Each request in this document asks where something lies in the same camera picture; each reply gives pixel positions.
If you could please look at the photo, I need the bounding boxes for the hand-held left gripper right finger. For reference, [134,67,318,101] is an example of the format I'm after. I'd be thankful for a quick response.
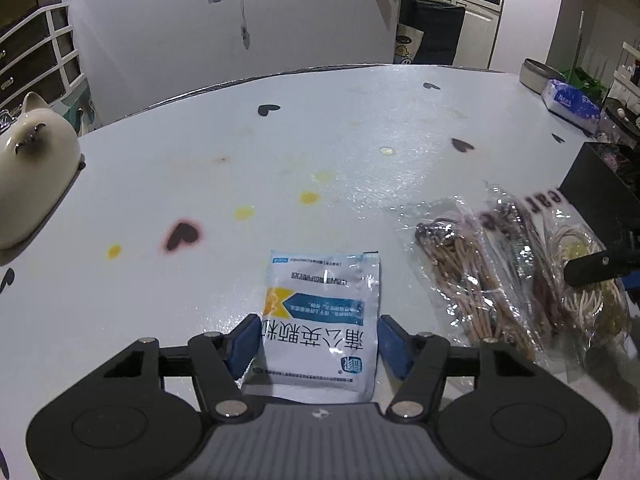
[376,314,540,423]

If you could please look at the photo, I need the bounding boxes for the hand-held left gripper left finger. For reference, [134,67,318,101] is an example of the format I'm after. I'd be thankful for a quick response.
[99,313,266,423]

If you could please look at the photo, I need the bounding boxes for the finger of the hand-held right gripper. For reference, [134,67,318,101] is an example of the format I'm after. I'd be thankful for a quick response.
[564,244,640,289]

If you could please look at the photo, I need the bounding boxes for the yellow hair ties plastic bag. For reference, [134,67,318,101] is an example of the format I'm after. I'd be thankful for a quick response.
[542,187,633,361]

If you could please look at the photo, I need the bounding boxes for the dark hair ties plastic bag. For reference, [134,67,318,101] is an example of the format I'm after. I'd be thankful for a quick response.
[482,182,563,346]

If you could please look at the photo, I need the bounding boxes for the black box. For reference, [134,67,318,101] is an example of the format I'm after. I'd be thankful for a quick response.
[559,141,640,252]

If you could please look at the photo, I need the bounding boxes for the white blue medicine sachet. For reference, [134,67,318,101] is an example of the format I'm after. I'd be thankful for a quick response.
[241,249,382,405]

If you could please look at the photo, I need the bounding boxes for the brown hair ties plastic bag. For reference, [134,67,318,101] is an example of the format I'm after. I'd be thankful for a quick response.
[392,195,538,361]

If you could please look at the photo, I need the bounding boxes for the blue white tissue pack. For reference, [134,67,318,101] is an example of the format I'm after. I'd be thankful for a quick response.
[540,78,603,136]

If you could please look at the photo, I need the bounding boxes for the green plastic bag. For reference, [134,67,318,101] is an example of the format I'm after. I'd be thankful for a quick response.
[565,66,608,103]

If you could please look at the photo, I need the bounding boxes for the round metal tin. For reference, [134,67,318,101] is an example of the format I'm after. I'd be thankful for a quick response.
[518,58,553,95]

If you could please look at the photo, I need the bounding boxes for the white lower kitchen cabinets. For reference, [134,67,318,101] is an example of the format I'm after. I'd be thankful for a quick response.
[461,0,502,69]

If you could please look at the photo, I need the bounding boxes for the white ceramic cat figurine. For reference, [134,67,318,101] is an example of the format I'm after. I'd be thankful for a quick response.
[0,91,87,252]

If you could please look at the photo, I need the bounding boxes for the dark folded chair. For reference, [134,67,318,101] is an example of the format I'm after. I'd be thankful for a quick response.
[399,0,467,67]

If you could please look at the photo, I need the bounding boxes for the cartoon print tote bag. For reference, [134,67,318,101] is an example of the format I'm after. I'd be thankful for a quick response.
[394,22,425,66]

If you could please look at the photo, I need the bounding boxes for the white drawer unit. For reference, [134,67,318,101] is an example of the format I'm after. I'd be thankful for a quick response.
[0,2,87,111]

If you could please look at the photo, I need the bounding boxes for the white hanging cable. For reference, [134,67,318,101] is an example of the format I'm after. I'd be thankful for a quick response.
[233,0,252,51]

